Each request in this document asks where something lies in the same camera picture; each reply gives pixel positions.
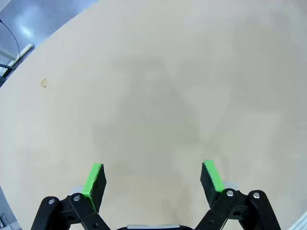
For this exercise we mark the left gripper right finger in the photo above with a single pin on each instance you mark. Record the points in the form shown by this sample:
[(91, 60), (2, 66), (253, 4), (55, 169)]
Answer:
[(211, 184)]

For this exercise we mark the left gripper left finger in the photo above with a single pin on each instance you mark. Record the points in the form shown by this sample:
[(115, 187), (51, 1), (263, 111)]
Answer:
[(96, 187)]

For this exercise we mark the white tube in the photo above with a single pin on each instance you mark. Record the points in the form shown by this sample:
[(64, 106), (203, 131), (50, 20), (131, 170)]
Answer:
[(22, 50)]

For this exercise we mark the aluminium frame rail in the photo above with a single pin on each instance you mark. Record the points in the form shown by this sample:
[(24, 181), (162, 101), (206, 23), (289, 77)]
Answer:
[(299, 222)]

